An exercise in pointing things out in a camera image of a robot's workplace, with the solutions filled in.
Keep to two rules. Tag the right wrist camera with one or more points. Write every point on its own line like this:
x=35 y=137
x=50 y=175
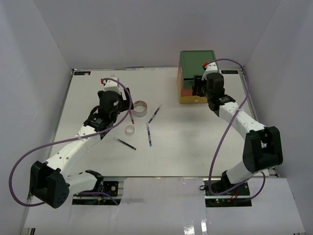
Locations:
x=209 y=68

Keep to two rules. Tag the purple pen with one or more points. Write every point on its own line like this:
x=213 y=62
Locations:
x=155 y=113

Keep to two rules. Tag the small clear tape roll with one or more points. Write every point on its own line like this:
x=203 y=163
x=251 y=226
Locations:
x=129 y=130

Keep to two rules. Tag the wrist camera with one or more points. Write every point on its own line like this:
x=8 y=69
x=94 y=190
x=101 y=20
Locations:
x=111 y=84
x=209 y=68

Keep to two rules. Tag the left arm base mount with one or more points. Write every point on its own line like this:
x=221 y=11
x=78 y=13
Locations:
x=107 y=193

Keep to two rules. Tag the green drawer cabinet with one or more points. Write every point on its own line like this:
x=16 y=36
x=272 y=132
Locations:
x=193 y=64

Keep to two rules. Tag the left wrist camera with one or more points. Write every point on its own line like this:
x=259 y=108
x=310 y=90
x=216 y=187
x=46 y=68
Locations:
x=111 y=84

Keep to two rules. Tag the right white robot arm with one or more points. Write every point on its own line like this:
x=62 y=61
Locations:
x=262 y=147

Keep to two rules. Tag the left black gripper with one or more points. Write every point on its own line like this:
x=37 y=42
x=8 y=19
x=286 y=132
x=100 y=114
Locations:
x=125 y=104

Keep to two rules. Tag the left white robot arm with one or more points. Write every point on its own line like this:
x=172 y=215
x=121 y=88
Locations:
x=50 y=181

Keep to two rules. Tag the black pen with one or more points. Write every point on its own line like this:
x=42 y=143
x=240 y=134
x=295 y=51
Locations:
x=126 y=144

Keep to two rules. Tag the large tape roll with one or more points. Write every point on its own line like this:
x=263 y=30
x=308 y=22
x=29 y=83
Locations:
x=140 y=108

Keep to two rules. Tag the red pen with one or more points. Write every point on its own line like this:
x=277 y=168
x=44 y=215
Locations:
x=131 y=117

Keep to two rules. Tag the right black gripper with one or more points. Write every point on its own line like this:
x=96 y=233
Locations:
x=197 y=82

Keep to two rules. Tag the blue pen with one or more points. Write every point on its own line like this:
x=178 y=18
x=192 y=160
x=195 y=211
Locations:
x=149 y=134

